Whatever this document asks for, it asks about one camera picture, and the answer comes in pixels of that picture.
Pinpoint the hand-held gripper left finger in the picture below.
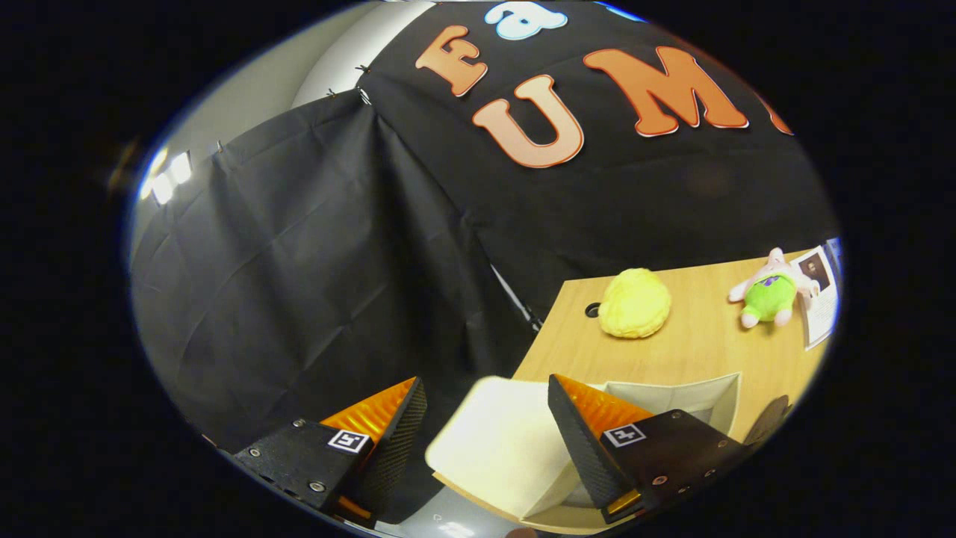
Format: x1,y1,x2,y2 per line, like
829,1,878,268
233,376,428,528

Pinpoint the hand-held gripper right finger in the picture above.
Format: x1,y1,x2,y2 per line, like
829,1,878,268
547,374,748,525

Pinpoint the beige fabric storage box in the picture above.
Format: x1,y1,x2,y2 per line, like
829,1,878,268
424,371,744,537

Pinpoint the yellow plush toy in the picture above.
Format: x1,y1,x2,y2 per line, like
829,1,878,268
597,268,673,340

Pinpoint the black backdrop cloth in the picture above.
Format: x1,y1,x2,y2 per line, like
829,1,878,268
131,0,841,449

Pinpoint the pink and green plush toy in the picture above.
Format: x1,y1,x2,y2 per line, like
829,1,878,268
728,247,822,330

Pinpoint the white book with portrait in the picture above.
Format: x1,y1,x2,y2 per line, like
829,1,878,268
790,245,841,352

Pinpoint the white cable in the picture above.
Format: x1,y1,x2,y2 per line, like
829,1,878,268
489,262,542,333

